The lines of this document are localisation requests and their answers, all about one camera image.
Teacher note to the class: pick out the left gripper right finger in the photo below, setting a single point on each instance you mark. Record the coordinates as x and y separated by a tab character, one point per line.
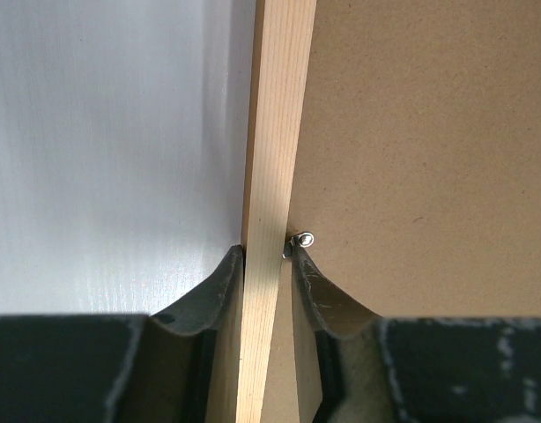
353	365

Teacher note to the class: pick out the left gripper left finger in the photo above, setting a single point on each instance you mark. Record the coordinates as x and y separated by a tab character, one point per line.
178	365

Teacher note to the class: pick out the metal backing board clip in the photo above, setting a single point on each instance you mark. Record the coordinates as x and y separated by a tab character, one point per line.
297	242

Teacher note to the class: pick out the brown frame backing board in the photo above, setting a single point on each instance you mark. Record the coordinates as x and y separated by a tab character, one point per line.
418	167

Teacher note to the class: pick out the wooden picture frame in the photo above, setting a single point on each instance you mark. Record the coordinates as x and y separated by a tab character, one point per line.
282	42

